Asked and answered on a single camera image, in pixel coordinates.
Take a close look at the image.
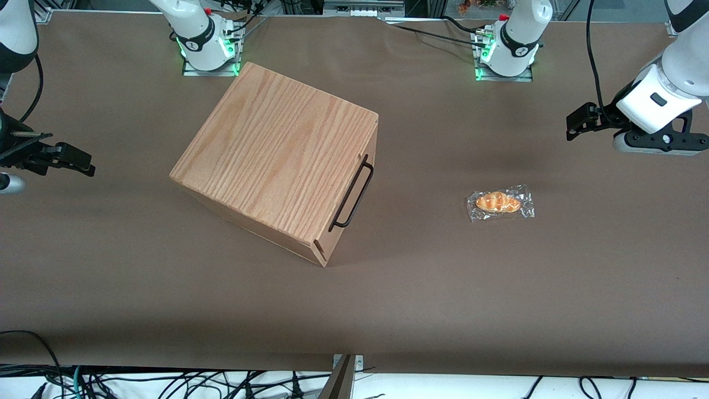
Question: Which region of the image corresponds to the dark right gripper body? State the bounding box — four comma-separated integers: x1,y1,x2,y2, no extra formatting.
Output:
0,108,40,170

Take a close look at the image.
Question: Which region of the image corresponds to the light wooden drawer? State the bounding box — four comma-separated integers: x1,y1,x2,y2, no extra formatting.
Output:
313,114,380,268

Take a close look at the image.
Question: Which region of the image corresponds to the black wire drawer handle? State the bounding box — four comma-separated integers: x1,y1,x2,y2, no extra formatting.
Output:
328,154,374,232

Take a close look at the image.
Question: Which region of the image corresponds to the oak wooden drawer cabinet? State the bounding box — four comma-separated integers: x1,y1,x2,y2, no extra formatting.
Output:
169,61,380,268

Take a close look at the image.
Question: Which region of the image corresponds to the bread roll in clear wrapper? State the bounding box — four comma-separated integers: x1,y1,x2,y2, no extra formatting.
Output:
466,185,536,223

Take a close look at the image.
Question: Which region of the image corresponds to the grey power strip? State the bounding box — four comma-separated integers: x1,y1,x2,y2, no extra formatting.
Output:
323,0,406,17

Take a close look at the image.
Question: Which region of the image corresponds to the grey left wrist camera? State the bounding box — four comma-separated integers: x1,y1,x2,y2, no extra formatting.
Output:
612,129,709,157

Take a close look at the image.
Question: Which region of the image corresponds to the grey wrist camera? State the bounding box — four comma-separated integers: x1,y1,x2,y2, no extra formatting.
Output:
0,173,27,195
612,129,709,157

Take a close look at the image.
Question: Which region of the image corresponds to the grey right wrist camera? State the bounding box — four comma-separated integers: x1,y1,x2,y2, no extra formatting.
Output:
0,173,27,195

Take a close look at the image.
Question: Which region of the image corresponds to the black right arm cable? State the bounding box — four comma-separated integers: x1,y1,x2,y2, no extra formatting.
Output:
18,54,45,124

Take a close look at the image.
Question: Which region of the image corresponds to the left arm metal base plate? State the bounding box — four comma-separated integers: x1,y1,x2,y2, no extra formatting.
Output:
474,30,535,83

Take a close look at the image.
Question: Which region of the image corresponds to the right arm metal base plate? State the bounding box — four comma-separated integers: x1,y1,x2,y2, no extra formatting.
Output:
182,33,243,77

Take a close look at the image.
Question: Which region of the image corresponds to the black cable across table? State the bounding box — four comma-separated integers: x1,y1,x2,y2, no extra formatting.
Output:
381,16,491,48

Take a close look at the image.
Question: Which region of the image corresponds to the looping black floor cable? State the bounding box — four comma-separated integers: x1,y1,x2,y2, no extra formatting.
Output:
0,330,63,399

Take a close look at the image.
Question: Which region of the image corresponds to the small metal table bracket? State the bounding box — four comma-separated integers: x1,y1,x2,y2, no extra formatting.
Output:
332,355,364,373

